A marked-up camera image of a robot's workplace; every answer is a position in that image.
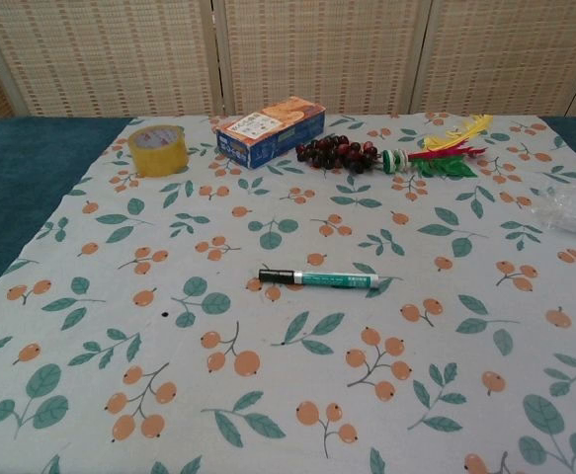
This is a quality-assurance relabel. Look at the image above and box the woven beige folding screen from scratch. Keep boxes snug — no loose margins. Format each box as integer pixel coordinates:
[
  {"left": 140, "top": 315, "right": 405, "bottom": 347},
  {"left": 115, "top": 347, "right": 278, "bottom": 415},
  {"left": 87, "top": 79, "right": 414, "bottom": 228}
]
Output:
[{"left": 0, "top": 0, "right": 576, "bottom": 125}]

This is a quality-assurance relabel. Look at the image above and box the yellowish clear tape roll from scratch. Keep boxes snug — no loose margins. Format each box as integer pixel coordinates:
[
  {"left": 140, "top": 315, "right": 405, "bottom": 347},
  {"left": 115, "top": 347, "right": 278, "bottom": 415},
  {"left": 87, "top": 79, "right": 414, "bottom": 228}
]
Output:
[{"left": 128, "top": 124, "right": 191, "bottom": 178}]

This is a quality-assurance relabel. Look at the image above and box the black marker cap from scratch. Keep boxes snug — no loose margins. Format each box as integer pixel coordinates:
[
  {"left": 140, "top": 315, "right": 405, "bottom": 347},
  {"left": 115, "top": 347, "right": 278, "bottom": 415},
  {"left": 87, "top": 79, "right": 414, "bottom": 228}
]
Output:
[{"left": 258, "top": 268, "right": 296, "bottom": 284}]

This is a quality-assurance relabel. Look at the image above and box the fruit and leaf print tablecloth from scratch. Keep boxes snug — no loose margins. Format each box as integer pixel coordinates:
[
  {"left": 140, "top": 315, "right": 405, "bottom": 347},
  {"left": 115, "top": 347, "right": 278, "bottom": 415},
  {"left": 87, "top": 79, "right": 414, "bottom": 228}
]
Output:
[{"left": 0, "top": 114, "right": 576, "bottom": 474}]

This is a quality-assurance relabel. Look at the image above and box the orange and blue biscuit box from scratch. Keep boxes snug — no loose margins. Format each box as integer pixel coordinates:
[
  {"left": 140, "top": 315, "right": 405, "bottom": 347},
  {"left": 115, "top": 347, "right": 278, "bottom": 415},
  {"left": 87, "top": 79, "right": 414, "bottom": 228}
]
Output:
[{"left": 214, "top": 96, "right": 328, "bottom": 171}]

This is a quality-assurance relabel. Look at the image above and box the green and white marker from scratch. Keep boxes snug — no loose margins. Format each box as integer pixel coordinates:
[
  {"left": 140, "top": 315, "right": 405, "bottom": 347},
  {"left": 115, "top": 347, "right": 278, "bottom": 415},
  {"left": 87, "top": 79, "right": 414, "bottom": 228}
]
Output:
[{"left": 291, "top": 270, "right": 381, "bottom": 290}]

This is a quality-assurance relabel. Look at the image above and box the colourful feather shuttlecock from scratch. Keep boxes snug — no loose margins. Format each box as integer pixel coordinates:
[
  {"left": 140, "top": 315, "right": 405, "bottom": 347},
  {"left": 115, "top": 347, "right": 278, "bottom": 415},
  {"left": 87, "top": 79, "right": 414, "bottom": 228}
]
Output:
[{"left": 381, "top": 114, "right": 496, "bottom": 181}]

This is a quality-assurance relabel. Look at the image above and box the dark red grape bunch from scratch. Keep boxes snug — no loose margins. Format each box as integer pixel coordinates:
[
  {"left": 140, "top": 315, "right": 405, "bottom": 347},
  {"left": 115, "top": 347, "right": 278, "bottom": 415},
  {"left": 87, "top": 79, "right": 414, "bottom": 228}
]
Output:
[{"left": 294, "top": 133, "right": 382, "bottom": 176}]

